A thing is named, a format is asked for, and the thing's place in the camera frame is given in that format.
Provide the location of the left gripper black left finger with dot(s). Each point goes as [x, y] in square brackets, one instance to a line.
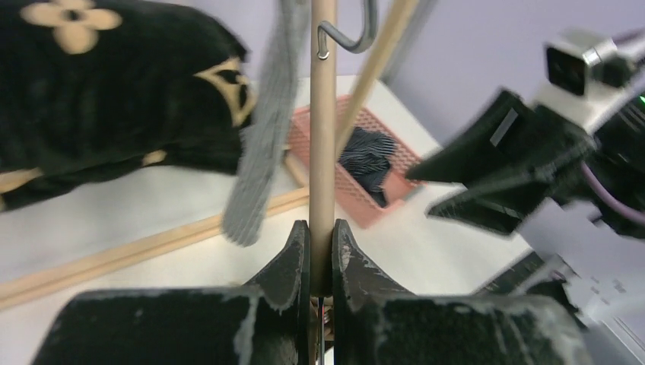
[264, 321]

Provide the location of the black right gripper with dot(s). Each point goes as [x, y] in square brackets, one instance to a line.
[501, 204]

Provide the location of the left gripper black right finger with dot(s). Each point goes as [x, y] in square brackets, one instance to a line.
[378, 321]

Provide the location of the navy striped underwear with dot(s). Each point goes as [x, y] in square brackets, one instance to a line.
[366, 159]

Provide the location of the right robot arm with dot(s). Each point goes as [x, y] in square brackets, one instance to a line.
[514, 157]

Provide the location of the grey striped underwear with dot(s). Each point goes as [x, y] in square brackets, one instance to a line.
[263, 142]

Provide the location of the pink perforated plastic basket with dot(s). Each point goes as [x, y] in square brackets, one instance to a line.
[354, 200]

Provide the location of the black blanket with cream flowers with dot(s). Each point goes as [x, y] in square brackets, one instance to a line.
[94, 90]

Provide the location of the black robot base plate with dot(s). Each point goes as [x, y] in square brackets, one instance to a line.
[525, 272]

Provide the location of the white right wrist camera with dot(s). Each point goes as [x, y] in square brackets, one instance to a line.
[590, 76]

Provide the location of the wooden clothes rack frame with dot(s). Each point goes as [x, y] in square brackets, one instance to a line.
[43, 283]

